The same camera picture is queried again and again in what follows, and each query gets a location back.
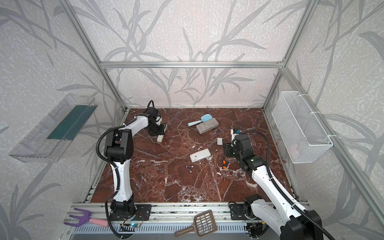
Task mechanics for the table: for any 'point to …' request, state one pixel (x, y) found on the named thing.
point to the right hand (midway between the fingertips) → (226, 140)
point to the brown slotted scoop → (204, 224)
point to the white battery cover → (219, 141)
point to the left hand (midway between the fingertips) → (164, 128)
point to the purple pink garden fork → (85, 218)
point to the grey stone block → (205, 126)
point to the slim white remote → (160, 137)
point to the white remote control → (200, 155)
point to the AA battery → (188, 169)
